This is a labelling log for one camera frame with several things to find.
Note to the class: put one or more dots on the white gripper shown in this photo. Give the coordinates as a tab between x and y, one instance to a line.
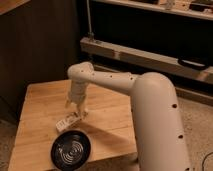
77	95

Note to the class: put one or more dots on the small white bottle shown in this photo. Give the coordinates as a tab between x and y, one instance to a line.
70	120

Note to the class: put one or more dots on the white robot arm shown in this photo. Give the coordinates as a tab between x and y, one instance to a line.
159	133

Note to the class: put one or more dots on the black ceramic bowl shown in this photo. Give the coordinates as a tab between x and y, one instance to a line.
70	150

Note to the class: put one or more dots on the wooden folding table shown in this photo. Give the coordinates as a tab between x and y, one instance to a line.
108	126

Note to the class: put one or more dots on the vertical metal pole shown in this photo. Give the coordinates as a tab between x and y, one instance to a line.
90	32

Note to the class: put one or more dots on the grey metal beam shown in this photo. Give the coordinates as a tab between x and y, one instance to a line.
145	59

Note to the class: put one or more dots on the black handle on beam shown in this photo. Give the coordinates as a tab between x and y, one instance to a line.
192	65

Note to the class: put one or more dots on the wooden wall shelf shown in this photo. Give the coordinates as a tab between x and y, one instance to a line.
156	8

